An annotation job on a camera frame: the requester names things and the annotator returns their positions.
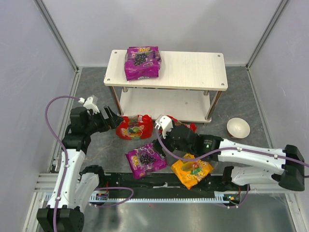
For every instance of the red candy bag right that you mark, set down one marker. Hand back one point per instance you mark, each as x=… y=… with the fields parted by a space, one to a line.
x=176 y=122

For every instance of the red candy bag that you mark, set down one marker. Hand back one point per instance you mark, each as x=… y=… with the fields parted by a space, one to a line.
x=176 y=122
x=135 y=127

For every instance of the orange candy bag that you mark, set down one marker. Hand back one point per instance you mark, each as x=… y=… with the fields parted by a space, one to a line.
x=190 y=173

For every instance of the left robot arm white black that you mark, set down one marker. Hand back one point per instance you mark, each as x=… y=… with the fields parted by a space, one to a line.
x=65 y=209

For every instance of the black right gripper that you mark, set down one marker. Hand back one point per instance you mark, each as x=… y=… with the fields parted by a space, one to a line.
x=169 y=139

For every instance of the purple candy bag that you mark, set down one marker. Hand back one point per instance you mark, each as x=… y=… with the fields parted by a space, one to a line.
x=144 y=160
x=142 y=62

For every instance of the aluminium corner frame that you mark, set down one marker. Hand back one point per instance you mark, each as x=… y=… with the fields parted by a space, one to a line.
x=267 y=32
x=56 y=33

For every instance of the aluminium corner frame left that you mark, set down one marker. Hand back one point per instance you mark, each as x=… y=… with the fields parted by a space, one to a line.
x=56 y=33

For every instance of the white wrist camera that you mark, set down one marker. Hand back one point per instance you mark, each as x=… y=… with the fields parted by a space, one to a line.
x=165 y=124
x=90 y=103

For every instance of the white ceramic bowl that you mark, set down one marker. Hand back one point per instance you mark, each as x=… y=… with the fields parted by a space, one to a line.
x=238 y=128

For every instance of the white two-tier wooden shelf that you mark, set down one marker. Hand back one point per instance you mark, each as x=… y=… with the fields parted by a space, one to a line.
x=188 y=87

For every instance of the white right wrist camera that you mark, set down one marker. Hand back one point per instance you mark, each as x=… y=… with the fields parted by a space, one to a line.
x=165 y=124

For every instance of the aluminium corner frame right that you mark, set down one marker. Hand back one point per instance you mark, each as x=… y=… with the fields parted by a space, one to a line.
x=267 y=32

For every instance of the red candy bag left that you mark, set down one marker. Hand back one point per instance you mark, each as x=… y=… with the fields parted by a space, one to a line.
x=135 y=127

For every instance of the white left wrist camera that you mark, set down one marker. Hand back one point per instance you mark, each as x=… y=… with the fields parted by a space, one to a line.
x=90 y=103

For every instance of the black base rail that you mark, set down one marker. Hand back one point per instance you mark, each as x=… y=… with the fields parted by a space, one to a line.
x=163 y=185

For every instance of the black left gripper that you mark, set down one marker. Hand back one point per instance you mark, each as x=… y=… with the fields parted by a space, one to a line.
x=103 y=120

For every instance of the white slotted cable duct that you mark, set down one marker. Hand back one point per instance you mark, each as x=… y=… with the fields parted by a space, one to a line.
x=96 y=198

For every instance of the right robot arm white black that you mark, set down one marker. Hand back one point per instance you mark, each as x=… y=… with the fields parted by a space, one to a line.
x=286 y=166

